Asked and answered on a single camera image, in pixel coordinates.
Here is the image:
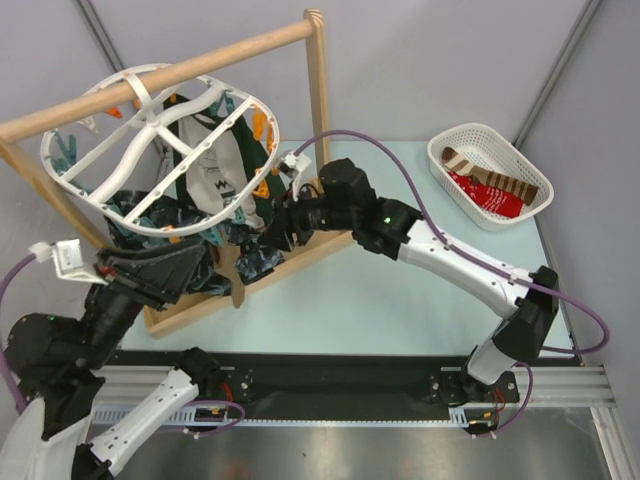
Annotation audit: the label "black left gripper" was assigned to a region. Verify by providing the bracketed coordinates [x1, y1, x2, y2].
[77, 236, 209, 366]

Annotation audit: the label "teal plastic clothespin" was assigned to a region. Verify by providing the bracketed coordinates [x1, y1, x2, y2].
[199, 221, 234, 247]

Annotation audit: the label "white plastic clip hanger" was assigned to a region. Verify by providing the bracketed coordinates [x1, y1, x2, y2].
[49, 94, 286, 240]

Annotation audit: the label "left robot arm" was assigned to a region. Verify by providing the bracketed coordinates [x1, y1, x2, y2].
[1, 240, 223, 479]

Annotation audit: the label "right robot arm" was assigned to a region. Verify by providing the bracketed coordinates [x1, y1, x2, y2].
[260, 153, 559, 401]

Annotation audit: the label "dark leaf-print shorts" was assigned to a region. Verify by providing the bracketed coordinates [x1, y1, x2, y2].
[102, 187, 286, 296]

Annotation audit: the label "orange clothespin on rim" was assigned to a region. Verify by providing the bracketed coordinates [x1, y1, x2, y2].
[252, 178, 271, 199]

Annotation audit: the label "green and white t-shirt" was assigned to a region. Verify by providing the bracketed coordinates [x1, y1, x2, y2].
[168, 108, 272, 230]

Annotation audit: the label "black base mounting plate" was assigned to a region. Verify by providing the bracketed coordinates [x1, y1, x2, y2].
[99, 349, 521, 409]

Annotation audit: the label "wooden clothes rack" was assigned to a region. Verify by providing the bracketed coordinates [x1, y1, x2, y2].
[0, 7, 356, 340]

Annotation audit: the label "red patterned sock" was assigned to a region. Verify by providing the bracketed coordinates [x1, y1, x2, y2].
[449, 172, 524, 218]

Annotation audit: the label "white perforated plastic basket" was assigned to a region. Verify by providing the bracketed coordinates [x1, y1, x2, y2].
[427, 123, 554, 232]

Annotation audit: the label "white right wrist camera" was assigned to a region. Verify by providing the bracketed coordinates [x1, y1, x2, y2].
[277, 151, 315, 200]

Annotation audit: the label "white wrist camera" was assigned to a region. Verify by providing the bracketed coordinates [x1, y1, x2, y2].
[277, 151, 315, 200]
[28, 239, 108, 285]

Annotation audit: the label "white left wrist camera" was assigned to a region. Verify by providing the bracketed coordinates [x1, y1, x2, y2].
[28, 239, 108, 285]

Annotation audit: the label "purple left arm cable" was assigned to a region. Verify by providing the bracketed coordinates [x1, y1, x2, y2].
[0, 252, 41, 416]

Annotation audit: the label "aluminium frame rail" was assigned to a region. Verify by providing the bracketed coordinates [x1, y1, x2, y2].
[69, 364, 616, 426]

